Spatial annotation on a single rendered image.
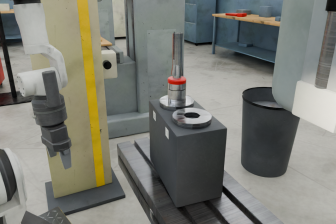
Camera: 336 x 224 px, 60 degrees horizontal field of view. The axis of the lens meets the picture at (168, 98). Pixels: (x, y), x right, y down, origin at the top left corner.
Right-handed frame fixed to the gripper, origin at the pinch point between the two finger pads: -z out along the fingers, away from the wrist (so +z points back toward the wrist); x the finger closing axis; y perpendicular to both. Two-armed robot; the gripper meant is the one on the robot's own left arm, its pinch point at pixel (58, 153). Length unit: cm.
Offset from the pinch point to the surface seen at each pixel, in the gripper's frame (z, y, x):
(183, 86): 21.6, 21.3, 33.9
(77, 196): -86, 40, -97
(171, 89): 21.0, 19.0, 32.0
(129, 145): -1.0, 18.2, 11.5
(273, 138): -60, 162, -11
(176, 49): 30.9, 20.4, 33.0
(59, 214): -53, 10, -44
